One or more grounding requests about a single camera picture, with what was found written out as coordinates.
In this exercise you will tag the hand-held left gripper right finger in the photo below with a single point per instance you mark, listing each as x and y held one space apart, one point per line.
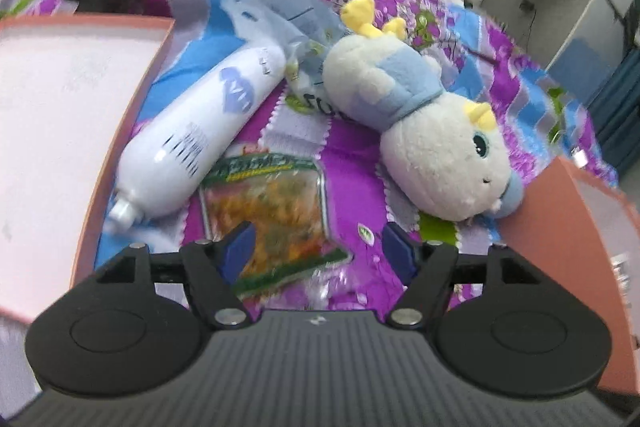
397 249

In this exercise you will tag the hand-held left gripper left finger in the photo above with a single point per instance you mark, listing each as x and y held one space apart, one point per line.
237 252

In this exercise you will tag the green-edged snack packet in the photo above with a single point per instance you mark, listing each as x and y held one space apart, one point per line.
270 202

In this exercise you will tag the pink cardboard box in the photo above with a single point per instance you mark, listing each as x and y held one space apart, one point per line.
550 227

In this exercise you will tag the grey and blue plush toy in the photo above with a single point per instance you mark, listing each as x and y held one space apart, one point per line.
440 157

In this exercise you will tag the white spray bottle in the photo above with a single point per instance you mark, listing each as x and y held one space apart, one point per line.
200 122

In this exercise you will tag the pink box lid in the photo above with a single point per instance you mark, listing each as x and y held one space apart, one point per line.
60 117

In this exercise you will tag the blue padded board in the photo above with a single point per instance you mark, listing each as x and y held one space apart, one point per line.
575 57

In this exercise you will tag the blue curtain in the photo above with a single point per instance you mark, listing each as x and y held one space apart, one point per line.
617 107

